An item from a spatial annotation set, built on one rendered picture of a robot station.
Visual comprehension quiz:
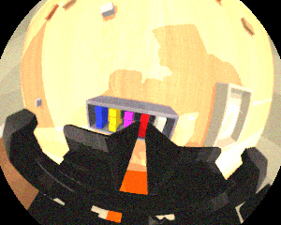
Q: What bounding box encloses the magenta fuse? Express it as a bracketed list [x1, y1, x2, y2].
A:
[123, 111, 134, 128]

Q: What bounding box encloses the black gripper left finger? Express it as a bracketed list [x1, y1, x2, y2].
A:
[63, 120, 141, 190]

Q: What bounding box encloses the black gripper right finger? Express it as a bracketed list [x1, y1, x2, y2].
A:
[145, 123, 222, 195]

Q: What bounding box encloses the white rectangular tray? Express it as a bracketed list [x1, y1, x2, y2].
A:
[204, 82, 253, 149]

